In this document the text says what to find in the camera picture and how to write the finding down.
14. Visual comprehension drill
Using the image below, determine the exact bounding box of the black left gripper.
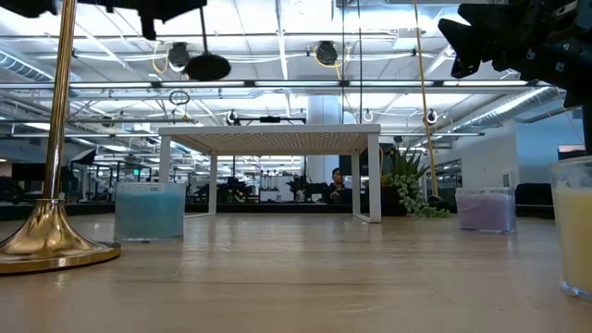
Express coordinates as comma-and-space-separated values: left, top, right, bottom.
78, 0, 208, 42

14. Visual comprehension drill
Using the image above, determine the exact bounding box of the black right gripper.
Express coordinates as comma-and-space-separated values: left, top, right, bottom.
438, 0, 592, 108

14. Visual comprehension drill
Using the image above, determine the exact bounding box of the black candlestick holder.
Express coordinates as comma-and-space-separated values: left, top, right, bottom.
183, 6, 232, 82

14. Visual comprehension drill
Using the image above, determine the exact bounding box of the purple candle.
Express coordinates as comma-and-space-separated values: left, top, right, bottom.
454, 186, 518, 235

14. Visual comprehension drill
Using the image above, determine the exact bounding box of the blue candle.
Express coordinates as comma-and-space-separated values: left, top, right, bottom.
114, 181, 187, 242

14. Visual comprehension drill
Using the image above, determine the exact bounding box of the yellow candle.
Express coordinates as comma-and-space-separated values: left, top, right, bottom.
549, 155, 592, 300

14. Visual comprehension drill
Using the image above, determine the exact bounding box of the gold candlestick holder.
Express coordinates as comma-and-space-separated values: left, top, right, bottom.
0, 0, 122, 277

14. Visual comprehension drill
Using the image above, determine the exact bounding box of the white perforated metal shelf riser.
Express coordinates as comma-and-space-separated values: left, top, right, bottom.
158, 123, 383, 225

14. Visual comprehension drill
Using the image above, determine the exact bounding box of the green potted succulent plant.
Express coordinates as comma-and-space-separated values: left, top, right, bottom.
379, 147, 452, 219

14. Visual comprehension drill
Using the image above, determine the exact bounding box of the person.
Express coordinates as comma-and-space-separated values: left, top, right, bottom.
323, 166, 352, 204

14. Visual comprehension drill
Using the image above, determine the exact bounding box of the black ceiling cord reel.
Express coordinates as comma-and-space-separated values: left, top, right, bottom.
315, 40, 339, 67
166, 41, 191, 70

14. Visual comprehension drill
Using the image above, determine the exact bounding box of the yellow hanging cable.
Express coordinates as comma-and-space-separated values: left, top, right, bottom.
413, 0, 440, 203

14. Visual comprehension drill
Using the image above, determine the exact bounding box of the black hanging cable with coil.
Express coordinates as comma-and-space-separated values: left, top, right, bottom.
356, 0, 364, 125

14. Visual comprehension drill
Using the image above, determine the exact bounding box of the wall monitor screen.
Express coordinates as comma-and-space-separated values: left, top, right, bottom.
557, 144, 587, 162

